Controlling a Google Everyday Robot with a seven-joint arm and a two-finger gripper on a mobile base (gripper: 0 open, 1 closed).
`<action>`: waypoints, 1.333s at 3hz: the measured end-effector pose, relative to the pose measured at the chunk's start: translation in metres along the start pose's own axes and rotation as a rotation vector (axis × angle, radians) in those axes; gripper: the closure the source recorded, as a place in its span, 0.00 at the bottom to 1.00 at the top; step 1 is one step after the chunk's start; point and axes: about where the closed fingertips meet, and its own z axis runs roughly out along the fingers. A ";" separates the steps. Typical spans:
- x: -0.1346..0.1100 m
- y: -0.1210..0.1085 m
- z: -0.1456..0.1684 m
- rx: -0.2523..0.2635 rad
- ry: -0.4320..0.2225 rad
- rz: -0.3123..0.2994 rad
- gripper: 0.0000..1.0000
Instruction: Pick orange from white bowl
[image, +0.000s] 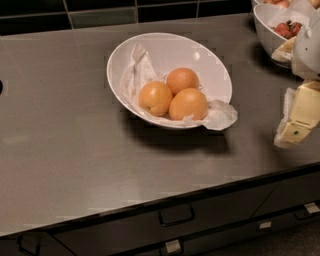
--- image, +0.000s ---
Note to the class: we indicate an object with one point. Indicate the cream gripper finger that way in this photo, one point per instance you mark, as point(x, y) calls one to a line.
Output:
point(305, 113)
point(282, 135)

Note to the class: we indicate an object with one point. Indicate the orange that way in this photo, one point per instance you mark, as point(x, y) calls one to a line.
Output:
point(189, 102)
point(155, 98)
point(182, 78)

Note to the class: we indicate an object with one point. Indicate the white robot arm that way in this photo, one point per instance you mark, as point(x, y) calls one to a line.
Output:
point(311, 75)

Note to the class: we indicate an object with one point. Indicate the paper in strawberry bowl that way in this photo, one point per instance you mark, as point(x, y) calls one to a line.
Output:
point(298, 11)

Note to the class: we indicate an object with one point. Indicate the white bowl with strawberries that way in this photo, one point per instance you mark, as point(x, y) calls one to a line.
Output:
point(266, 30)

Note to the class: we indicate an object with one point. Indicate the far white bowl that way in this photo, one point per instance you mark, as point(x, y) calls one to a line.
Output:
point(281, 4)

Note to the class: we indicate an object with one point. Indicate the white ceramic bowl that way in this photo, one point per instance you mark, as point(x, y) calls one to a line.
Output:
point(150, 57)

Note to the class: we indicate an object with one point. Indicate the red strawberries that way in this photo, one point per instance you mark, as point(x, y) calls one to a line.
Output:
point(288, 29)

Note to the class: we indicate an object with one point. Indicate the white label tag right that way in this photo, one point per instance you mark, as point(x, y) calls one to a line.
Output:
point(312, 208)

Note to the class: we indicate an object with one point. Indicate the white label tag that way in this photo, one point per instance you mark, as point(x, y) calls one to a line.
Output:
point(265, 225)
point(312, 208)
point(173, 247)

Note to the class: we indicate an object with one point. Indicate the white label tag middle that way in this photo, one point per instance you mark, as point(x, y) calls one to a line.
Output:
point(265, 225)

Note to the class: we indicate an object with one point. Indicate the white paper napkin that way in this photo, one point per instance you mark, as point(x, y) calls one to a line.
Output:
point(173, 85)

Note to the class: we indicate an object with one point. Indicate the white label tag lower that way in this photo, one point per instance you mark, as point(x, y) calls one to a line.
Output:
point(173, 247)

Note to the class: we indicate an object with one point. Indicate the right black drawer handle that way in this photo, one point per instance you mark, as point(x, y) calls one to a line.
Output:
point(303, 214)

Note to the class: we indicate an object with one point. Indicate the black drawer handle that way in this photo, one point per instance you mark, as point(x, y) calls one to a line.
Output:
point(176, 215)
point(303, 214)
point(28, 246)

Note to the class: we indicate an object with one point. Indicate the middle black drawer handle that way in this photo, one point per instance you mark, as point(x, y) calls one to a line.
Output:
point(176, 215)

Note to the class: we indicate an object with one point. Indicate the left black drawer handle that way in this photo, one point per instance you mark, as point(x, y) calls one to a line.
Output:
point(28, 246)

